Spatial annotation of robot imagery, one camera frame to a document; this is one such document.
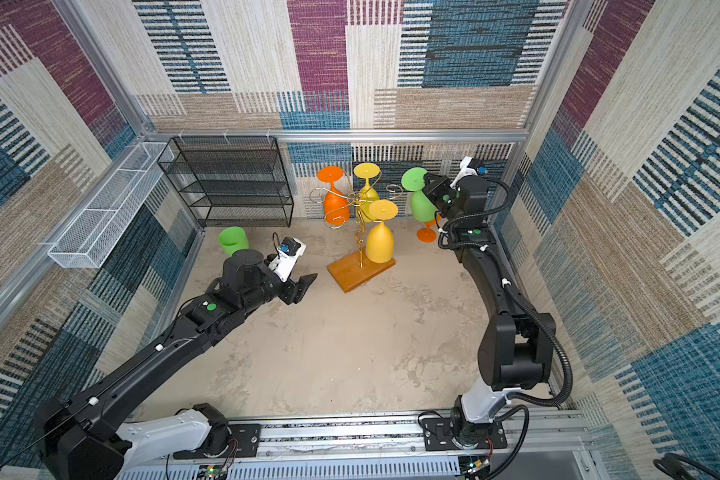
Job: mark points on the white mesh wall basket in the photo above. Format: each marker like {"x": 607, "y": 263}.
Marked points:
{"x": 93, "y": 234}

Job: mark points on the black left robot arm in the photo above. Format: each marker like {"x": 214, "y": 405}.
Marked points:
{"x": 89, "y": 436}

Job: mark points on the gold wire wine glass rack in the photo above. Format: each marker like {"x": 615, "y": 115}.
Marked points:
{"x": 354, "y": 269}

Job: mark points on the yellow front wine glass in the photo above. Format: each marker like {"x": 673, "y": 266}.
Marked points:
{"x": 380, "y": 242}

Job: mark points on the black mesh shelf rack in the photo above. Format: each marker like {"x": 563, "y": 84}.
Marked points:
{"x": 230, "y": 181}

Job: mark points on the green wine glass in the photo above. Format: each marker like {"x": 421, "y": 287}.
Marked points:
{"x": 233, "y": 239}
{"x": 413, "y": 181}

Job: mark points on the yellow wine glass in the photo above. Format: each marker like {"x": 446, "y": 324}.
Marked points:
{"x": 380, "y": 242}
{"x": 367, "y": 195}

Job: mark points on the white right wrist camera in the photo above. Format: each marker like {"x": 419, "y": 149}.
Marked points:
{"x": 469, "y": 166}

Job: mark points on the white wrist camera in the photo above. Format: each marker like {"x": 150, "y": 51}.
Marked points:
{"x": 287, "y": 255}
{"x": 469, "y": 166}

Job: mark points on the orange front wine glass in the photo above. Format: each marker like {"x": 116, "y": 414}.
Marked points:
{"x": 430, "y": 232}

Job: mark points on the yellow back wine glass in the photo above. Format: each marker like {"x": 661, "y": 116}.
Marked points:
{"x": 367, "y": 195}

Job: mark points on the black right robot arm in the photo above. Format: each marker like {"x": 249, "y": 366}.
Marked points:
{"x": 515, "y": 353}

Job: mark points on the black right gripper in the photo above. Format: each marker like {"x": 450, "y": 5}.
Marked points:
{"x": 431, "y": 190}

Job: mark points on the orange back wine glass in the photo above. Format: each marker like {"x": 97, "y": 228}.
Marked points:
{"x": 335, "y": 204}

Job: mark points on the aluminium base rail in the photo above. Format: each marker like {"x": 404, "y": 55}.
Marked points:
{"x": 547, "y": 444}

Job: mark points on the orange wine glass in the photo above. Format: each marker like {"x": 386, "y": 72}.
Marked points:
{"x": 430, "y": 232}
{"x": 335, "y": 204}

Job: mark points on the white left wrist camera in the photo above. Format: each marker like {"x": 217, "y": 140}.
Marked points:
{"x": 287, "y": 255}

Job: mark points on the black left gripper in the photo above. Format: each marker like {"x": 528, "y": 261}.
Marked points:
{"x": 303, "y": 285}

